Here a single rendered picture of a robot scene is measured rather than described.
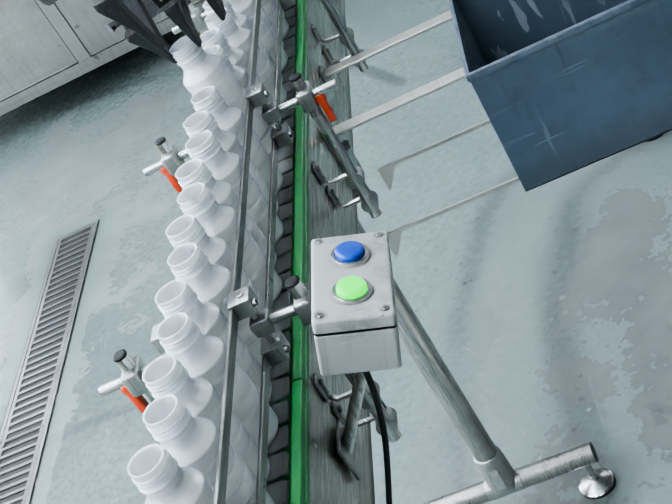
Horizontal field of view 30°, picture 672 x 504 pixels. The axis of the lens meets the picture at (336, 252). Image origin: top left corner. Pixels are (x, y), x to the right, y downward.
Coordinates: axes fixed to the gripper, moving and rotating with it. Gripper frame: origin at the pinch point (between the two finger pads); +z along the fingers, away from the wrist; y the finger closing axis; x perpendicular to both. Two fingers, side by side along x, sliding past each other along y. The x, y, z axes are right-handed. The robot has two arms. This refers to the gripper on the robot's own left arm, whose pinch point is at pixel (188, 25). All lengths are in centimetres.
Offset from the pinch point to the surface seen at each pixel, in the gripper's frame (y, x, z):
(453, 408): -16, 62, 107
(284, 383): -11.9, -1.6, 39.6
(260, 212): -13.1, 25.4, 34.6
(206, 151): -14.6, 25.8, 24.2
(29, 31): -166, 349, 100
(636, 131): 31, 56, 65
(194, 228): -14.5, 8.8, 23.8
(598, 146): 25, 56, 64
